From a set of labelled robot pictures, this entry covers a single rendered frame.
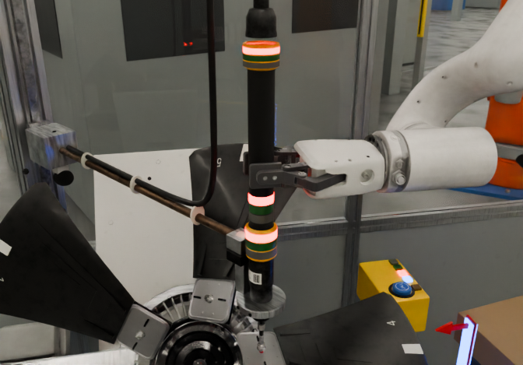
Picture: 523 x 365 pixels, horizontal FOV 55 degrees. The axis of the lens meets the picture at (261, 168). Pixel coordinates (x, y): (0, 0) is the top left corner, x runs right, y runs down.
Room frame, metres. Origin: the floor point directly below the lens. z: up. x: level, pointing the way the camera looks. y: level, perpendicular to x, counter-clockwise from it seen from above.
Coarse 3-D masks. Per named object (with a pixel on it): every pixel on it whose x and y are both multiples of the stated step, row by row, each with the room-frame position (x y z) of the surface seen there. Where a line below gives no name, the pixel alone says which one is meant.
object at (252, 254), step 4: (276, 248) 0.60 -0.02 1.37; (248, 252) 0.59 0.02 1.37; (252, 252) 0.58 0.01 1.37; (256, 252) 0.58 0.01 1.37; (260, 252) 0.58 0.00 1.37; (264, 252) 0.58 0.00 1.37; (268, 252) 0.58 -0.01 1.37; (272, 252) 0.59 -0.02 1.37; (276, 252) 0.60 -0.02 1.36; (248, 256) 0.59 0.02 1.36; (252, 256) 0.58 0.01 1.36; (256, 256) 0.58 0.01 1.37; (260, 256) 0.58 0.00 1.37; (264, 256) 0.58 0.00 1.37; (268, 256) 0.58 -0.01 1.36; (272, 256) 0.59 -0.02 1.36
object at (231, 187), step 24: (240, 144) 0.81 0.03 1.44; (192, 168) 0.82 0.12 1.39; (240, 168) 0.78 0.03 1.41; (192, 192) 0.79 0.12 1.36; (216, 192) 0.77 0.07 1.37; (240, 192) 0.74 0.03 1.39; (288, 192) 0.71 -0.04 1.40; (216, 216) 0.74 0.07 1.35; (240, 216) 0.71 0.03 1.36; (216, 240) 0.70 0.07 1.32; (216, 264) 0.67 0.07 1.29
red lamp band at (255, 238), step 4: (248, 232) 0.59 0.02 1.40; (276, 232) 0.60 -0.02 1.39; (248, 236) 0.59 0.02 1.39; (252, 236) 0.58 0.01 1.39; (256, 236) 0.58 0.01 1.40; (260, 236) 0.58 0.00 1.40; (264, 236) 0.58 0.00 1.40; (268, 236) 0.58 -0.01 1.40; (272, 236) 0.59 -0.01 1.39; (276, 236) 0.60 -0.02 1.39; (252, 240) 0.58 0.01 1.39; (256, 240) 0.58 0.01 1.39; (260, 240) 0.58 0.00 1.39; (264, 240) 0.58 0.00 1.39; (268, 240) 0.58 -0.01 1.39
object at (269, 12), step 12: (264, 0) 0.59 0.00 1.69; (252, 12) 0.59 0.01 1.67; (264, 12) 0.59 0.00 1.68; (252, 24) 0.59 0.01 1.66; (264, 24) 0.58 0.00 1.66; (252, 36) 0.59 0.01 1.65; (264, 36) 0.58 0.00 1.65; (276, 36) 0.60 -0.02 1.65; (252, 264) 0.59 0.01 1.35; (264, 264) 0.59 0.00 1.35; (252, 276) 0.59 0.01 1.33; (264, 276) 0.58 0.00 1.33; (252, 288) 0.59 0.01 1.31; (264, 288) 0.59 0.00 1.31; (252, 300) 0.59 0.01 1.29; (264, 300) 0.59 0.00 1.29
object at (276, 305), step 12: (240, 228) 0.65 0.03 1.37; (228, 240) 0.63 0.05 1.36; (240, 240) 0.61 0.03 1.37; (228, 252) 0.62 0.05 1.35; (240, 252) 0.61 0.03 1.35; (240, 264) 0.60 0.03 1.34; (240, 276) 0.61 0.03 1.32; (240, 288) 0.61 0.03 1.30; (276, 288) 0.62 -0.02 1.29; (240, 300) 0.59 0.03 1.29; (276, 300) 0.59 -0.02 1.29; (252, 312) 0.57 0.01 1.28; (264, 312) 0.57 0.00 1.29; (276, 312) 0.57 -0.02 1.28
